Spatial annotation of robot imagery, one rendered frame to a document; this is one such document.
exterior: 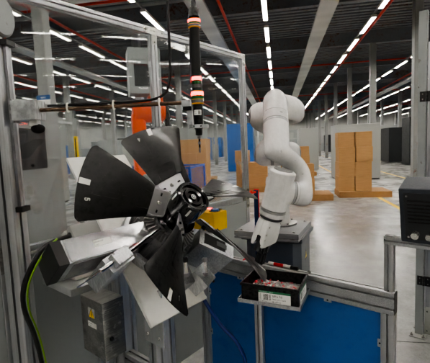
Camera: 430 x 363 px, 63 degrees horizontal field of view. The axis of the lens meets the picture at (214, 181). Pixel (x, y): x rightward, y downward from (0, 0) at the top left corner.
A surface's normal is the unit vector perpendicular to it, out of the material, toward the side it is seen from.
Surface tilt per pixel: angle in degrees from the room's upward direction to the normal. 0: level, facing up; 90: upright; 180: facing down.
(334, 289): 90
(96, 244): 50
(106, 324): 90
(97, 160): 73
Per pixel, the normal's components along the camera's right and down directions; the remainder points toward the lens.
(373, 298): -0.65, 0.11
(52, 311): 0.76, 0.04
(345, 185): -0.18, 0.11
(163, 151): -0.01, -0.50
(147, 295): 0.56, -0.62
